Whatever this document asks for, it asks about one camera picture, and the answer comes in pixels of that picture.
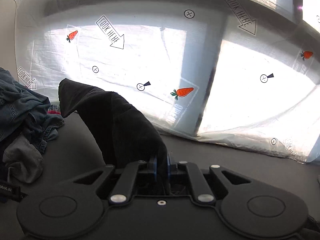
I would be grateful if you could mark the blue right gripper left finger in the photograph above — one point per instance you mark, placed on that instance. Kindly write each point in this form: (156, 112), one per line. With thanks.
(152, 168)

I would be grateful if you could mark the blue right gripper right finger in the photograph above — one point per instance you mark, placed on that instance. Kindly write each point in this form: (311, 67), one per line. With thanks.
(172, 166)

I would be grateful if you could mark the black cargo pants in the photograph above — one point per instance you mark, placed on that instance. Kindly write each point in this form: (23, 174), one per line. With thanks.
(121, 131)

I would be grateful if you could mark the red patterned garment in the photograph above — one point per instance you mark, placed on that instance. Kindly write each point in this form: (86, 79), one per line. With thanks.
(54, 109)

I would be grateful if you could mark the translucent printed storage bag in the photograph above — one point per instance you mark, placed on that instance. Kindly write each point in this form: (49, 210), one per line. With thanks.
(238, 73)

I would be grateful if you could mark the grey crumpled garment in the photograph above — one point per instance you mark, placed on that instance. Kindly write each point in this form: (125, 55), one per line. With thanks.
(23, 161)

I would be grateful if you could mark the blue denim jeans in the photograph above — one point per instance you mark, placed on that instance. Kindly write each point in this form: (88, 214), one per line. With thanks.
(25, 112)

